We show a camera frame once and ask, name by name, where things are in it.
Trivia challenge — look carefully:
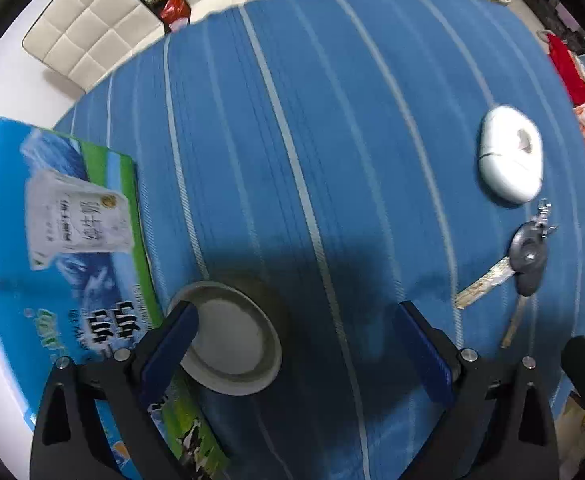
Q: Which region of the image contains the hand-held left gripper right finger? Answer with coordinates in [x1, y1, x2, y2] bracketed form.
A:
[395, 301, 559, 480]

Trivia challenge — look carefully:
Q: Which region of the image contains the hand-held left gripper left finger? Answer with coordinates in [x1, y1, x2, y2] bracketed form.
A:
[30, 301, 200, 480]

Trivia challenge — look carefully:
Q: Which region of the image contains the round grey metal dish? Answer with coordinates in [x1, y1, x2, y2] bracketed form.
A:
[167, 281, 283, 396]

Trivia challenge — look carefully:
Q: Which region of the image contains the blue cardboard box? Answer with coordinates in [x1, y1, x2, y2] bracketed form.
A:
[0, 110, 233, 480]

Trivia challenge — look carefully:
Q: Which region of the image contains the key bunch with black fob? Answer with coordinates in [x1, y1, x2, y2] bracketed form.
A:
[455, 200, 558, 348]

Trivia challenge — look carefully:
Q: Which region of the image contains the white earbuds case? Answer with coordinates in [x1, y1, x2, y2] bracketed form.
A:
[476, 105, 544, 204]

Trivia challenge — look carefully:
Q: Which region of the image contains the blue striped tablecloth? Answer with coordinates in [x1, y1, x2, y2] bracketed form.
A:
[52, 0, 585, 480]

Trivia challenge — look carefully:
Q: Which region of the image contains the red cloth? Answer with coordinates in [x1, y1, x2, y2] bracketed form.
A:
[545, 32, 585, 108]

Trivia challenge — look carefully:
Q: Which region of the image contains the red plastic bag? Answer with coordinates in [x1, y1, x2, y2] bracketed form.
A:
[160, 0, 193, 31]

